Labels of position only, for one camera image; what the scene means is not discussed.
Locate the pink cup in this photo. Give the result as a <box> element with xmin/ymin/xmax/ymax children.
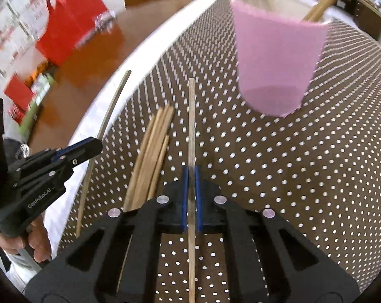
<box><xmin>230</xmin><ymin>0</ymin><xmax>333</xmax><ymax>117</ymax></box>

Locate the brown polka dot table mat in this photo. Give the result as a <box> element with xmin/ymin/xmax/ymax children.
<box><xmin>42</xmin><ymin>0</ymin><xmax>381</xmax><ymax>303</ymax></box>

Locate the green box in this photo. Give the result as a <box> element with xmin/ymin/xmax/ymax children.
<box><xmin>18</xmin><ymin>72</ymin><xmax>56</xmax><ymax>133</ymax></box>

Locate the bunch of wooden chopsticks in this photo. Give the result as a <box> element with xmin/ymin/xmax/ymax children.
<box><xmin>117</xmin><ymin>104</ymin><xmax>175</xmax><ymax>285</ymax></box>

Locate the clear plastic packet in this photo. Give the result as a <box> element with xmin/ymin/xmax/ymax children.
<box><xmin>94</xmin><ymin>9</ymin><xmax>118</xmax><ymax>30</ymax></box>

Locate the small red box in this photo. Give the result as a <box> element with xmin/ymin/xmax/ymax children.
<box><xmin>4</xmin><ymin>74</ymin><xmax>34</xmax><ymax>123</ymax></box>

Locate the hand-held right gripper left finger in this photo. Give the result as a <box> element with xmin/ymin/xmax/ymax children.
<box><xmin>24</xmin><ymin>164</ymin><xmax>191</xmax><ymax>303</ymax></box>

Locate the wall of award certificates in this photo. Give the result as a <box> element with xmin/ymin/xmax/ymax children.
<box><xmin>0</xmin><ymin>0</ymin><xmax>99</xmax><ymax>76</ymax></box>

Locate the person's left hand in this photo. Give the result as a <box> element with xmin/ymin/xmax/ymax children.
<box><xmin>0</xmin><ymin>216</ymin><xmax>52</xmax><ymax>263</ymax></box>

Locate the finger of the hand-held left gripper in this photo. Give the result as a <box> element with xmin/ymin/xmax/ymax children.
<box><xmin>7</xmin><ymin>137</ymin><xmax>104</xmax><ymax>178</ymax></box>
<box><xmin>13</xmin><ymin>159</ymin><xmax>78</xmax><ymax>197</ymax></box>

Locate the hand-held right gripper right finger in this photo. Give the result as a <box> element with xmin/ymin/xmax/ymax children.
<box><xmin>195</xmin><ymin>166</ymin><xmax>360</xmax><ymax>303</ymax></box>

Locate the red bag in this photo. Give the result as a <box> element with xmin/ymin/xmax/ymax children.
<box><xmin>35</xmin><ymin>0</ymin><xmax>110</xmax><ymax>67</ymax></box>

